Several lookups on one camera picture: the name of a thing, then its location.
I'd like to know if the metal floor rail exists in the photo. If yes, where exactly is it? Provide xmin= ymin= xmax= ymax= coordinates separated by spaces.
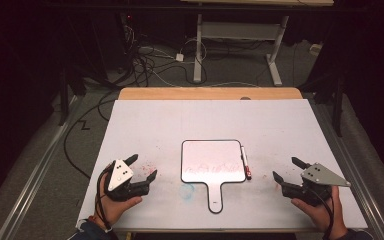
xmin=0 ymin=95 xmax=82 ymax=240
xmin=308 ymin=99 xmax=384 ymax=240

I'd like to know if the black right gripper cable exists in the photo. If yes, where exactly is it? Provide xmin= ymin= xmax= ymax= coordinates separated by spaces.
xmin=313 ymin=188 xmax=336 ymax=240

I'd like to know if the long black floor cable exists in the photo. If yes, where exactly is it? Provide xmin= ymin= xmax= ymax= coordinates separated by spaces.
xmin=63 ymin=89 xmax=121 ymax=180

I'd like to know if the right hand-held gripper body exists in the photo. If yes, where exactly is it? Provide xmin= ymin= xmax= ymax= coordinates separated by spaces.
xmin=280 ymin=162 xmax=352 ymax=207

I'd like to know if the white floor cable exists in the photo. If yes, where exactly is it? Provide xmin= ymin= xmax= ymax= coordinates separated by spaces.
xmin=146 ymin=68 xmax=262 ymax=89

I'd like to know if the white marker with red cap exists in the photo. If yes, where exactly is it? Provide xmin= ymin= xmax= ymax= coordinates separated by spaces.
xmin=240 ymin=145 xmax=253 ymax=181

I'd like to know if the person's right hand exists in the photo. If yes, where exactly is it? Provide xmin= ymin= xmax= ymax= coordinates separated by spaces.
xmin=290 ymin=185 xmax=348 ymax=239

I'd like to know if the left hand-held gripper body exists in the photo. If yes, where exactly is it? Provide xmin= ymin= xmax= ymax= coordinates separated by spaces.
xmin=103 ymin=159 xmax=152 ymax=202

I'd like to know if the white metal frame desk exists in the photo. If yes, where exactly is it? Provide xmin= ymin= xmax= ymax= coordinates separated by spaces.
xmin=179 ymin=0 xmax=335 ymax=87

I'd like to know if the person's left hand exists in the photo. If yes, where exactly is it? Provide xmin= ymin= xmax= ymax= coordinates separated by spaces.
xmin=93 ymin=173 xmax=143 ymax=230

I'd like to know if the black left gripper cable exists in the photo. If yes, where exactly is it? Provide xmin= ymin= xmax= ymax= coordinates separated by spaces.
xmin=94 ymin=163 xmax=114 ymax=233

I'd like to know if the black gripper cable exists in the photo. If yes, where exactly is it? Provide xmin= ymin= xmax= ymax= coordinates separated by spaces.
xmin=94 ymin=163 xmax=114 ymax=233
xmin=313 ymin=188 xmax=336 ymax=240

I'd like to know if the dark device with red light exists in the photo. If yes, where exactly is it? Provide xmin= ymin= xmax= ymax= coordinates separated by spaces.
xmin=119 ymin=11 xmax=141 ymax=71

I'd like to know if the white paddle whiteboard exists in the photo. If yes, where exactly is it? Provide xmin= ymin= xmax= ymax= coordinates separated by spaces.
xmin=180 ymin=139 xmax=247 ymax=215

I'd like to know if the bundle of black cables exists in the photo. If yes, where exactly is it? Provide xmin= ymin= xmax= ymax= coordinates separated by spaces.
xmin=121 ymin=19 xmax=208 ymax=88

